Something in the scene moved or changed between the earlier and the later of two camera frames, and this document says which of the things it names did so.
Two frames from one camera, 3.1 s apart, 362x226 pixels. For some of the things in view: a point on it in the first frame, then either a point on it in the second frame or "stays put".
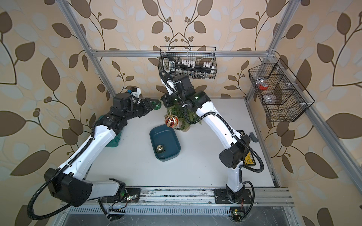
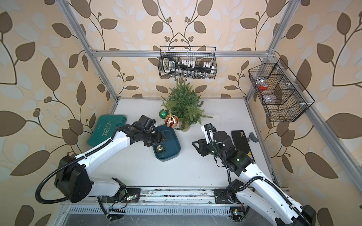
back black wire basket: x=200 y=62 stays put
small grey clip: x=253 y=137 stays put
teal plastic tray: x=166 y=136 stays put
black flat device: x=243 y=153 stays put
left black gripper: x=148 y=107 → x=159 y=138
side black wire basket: x=282 y=96 stays put
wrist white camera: x=172 y=84 → x=208 y=129
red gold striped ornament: x=171 y=120 stays put
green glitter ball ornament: x=156 y=106 → x=163 y=113
